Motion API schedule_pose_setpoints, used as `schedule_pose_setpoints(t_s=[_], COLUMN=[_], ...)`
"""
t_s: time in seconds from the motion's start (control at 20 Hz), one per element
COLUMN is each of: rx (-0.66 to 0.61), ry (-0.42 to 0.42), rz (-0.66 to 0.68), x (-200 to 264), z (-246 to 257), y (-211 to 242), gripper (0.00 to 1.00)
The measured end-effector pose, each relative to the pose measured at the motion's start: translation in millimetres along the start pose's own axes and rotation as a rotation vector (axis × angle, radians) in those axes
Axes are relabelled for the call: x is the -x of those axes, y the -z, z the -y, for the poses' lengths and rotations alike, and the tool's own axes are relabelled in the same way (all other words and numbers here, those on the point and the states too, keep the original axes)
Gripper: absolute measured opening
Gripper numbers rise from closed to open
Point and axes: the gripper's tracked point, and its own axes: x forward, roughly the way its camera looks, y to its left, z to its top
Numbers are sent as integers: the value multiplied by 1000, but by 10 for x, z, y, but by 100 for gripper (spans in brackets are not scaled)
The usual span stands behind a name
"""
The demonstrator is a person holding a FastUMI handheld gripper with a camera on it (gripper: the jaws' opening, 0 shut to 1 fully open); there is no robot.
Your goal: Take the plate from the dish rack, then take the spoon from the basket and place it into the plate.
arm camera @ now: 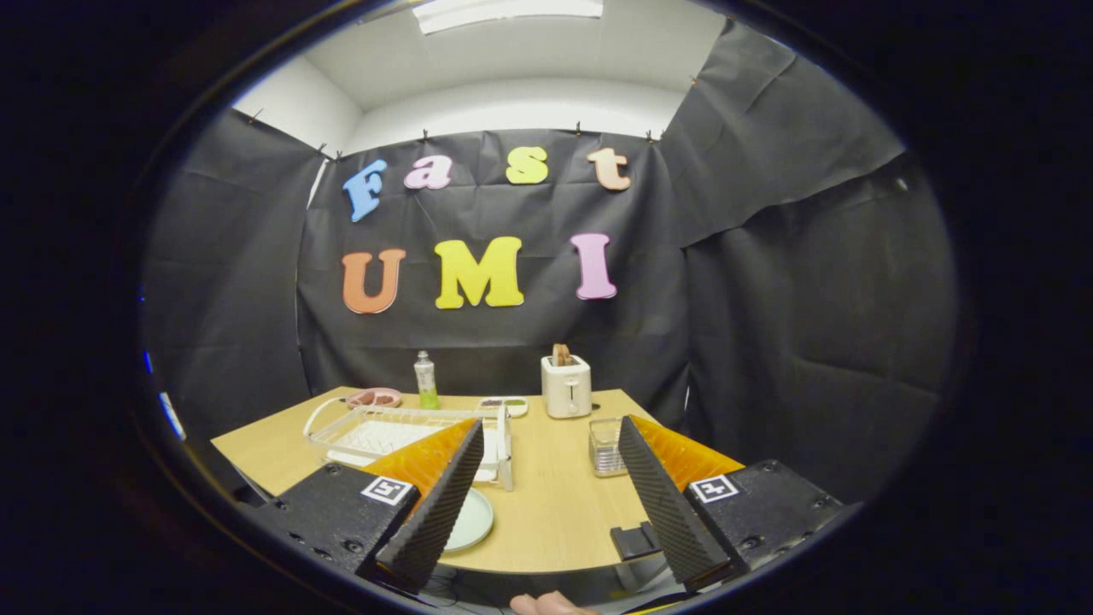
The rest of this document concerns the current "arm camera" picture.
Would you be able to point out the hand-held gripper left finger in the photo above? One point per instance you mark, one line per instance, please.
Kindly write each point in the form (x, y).
(435, 517)

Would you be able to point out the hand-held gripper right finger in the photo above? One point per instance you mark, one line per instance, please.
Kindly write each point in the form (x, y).
(666, 512)

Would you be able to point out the light green plate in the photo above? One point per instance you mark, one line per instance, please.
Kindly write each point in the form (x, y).
(474, 521)

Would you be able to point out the pink plate with food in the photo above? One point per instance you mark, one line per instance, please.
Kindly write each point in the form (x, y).
(374, 398)

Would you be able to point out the white drain tray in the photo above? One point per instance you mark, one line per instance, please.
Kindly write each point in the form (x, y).
(376, 437)

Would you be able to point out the white divided food tray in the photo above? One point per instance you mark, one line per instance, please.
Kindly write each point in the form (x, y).
(505, 405)

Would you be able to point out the green liquid bottle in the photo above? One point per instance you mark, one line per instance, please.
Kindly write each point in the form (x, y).
(426, 384)

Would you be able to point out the white toaster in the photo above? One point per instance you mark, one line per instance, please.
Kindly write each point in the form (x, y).
(566, 389)

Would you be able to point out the brown toast slice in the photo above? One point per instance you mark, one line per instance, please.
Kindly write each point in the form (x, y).
(561, 354)

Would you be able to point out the black backdrop cloth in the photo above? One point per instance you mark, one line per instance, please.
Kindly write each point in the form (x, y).
(768, 299)

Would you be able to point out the ceiling light panel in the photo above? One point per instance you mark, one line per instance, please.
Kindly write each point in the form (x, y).
(504, 13)

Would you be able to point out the black table edge bracket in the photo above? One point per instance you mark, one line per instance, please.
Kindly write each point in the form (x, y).
(634, 542)

